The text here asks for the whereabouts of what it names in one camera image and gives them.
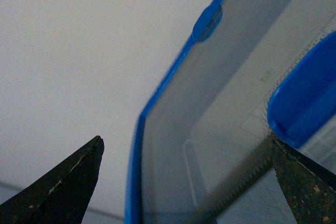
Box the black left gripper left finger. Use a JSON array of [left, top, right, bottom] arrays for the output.
[[1, 136, 104, 223]]

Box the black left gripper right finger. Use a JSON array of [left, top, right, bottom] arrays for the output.
[[271, 133, 335, 223]]

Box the blue framed glass sliding lid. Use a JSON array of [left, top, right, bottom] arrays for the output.
[[124, 0, 336, 224]]

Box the white chest freezer with penguins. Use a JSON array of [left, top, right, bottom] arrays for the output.
[[141, 0, 336, 224]]

